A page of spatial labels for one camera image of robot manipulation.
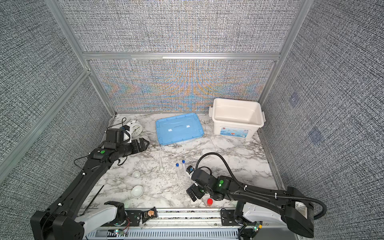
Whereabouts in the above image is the red capped vial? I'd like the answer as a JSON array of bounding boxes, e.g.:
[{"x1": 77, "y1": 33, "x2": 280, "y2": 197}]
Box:
[{"x1": 207, "y1": 198, "x2": 213, "y2": 207}]

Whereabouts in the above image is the small white ceramic dish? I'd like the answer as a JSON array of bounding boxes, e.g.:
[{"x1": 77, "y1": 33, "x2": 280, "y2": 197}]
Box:
[{"x1": 132, "y1": 171, "x2": 141, "y2": 179}]

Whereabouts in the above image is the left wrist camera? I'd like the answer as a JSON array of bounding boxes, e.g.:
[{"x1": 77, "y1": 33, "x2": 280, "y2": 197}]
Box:
[{"x1": 104, "y1": 127, "x2": 132, "y2": 149}]

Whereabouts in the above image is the small circuit board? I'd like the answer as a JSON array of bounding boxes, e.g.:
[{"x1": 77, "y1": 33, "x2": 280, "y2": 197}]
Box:
[{"x1": 142, "y1": 207, "x2": 158, "y2": 224}]

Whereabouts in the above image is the blue plastic bin lid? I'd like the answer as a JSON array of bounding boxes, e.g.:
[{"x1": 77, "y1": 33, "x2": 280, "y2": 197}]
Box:
[{"x1": 156, "y1": 113, "x2": 204, "y2": 146}]

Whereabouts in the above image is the white plastic storage bin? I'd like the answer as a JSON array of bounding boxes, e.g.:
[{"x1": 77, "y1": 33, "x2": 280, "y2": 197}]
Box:
[{"x1": 209, "y1": 98, "x2": 266, "y2": 141}]

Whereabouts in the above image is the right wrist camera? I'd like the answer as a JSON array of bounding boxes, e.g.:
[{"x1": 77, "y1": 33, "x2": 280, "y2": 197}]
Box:
[{"x1": 186, "y1": 166, "x2": 195, "y2": 178}]

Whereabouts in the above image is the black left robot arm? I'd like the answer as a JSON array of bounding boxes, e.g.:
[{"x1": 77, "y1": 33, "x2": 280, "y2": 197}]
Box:
[{"x1": 30, "y1": 138, "x2": 150, "y2": 240}]

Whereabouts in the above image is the blue capped test tube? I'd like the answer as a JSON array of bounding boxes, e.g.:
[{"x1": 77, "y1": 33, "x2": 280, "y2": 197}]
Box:
[
  {"x1": 182, "y1": 160, "x2": 188, "y2": 174},
  {"x1": 176, "y1": 163, "x2": 181, "y2": 178}
]

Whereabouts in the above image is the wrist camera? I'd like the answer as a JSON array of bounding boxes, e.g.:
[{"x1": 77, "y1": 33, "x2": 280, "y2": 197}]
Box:
[
  {"x1": 186, "y1": 166, "x2": 195, "y2": 178},
  {"x1": 104, "y1": 127, "x2": 132, "y2": 149}
]

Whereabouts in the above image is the white alarm clock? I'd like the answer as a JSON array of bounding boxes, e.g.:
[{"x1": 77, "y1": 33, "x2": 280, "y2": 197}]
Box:
[{"x1": 126, "y1": 120, "x2": 143, "y2": 138}]

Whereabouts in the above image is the black corrugated cable right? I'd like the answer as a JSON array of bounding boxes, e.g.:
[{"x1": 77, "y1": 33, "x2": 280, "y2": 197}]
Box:
[{"x1": 195, "y1": 152, "x2": 328, "y2": 220}]

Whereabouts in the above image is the aluminium front rail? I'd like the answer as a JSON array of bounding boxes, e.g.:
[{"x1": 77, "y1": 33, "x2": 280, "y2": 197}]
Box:
[{"x1": 53, "y1": 207, "x2": 310, "y2": 240}]

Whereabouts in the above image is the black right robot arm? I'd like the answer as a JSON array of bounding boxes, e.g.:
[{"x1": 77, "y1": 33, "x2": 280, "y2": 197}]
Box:
[{"x1": 186, "y1": 166, "x2": 314, "y2": 238}]

